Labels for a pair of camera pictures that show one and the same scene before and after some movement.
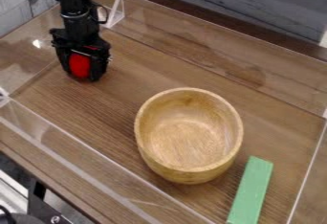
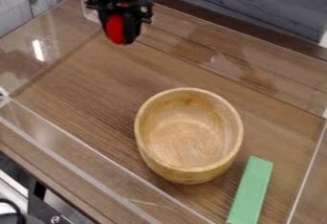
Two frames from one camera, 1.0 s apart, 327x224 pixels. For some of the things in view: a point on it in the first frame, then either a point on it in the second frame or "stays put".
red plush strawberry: x=80 y=64 → x=115 y=29
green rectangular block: x=246 y=209 stays put
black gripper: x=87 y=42 → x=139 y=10
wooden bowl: x=188 y=132 stays put
